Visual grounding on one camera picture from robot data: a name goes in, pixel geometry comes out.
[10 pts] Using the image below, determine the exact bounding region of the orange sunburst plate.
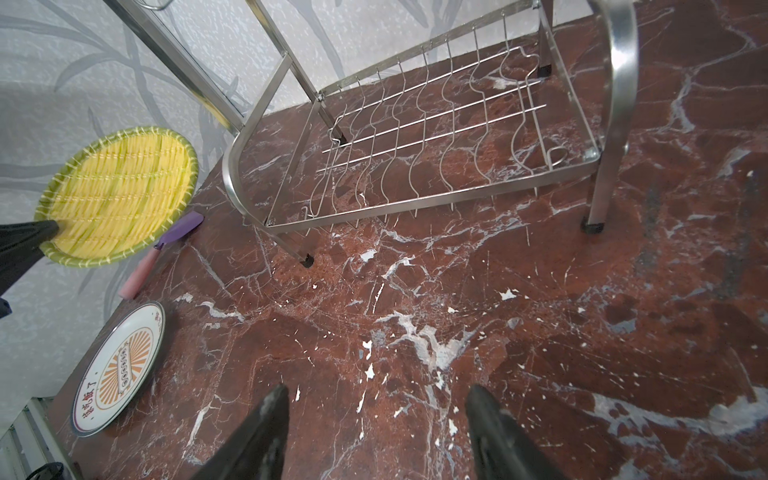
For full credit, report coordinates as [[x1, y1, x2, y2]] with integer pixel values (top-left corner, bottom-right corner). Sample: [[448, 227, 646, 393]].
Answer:
[[71, 302, 166, 437]]

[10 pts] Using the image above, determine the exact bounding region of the yellow ribbed plate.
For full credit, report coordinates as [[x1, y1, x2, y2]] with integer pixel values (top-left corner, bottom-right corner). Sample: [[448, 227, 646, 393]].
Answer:
[[34, 126, 198, 268]]

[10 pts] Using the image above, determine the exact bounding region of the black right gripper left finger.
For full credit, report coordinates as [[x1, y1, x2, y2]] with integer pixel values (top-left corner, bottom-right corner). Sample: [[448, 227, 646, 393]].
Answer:
[[192, 384, 290, 479]]

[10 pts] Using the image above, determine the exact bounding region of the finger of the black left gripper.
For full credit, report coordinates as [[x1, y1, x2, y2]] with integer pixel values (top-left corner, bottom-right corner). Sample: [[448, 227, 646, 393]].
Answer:
[[1, 220, 59, 294]]

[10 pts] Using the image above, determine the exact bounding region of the purple pink spatula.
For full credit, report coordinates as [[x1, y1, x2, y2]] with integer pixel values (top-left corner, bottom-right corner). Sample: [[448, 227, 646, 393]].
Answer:
[[118, 211, 204, 300]]

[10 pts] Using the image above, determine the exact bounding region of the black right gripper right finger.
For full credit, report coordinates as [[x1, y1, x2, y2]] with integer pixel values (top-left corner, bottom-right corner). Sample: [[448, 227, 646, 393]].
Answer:
[[465, 384, 566, 479]]

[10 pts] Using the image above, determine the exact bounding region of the stainless steel dish rack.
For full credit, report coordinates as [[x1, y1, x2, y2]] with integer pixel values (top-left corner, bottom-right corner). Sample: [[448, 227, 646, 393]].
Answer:
[[110, 1, 639, 267]]

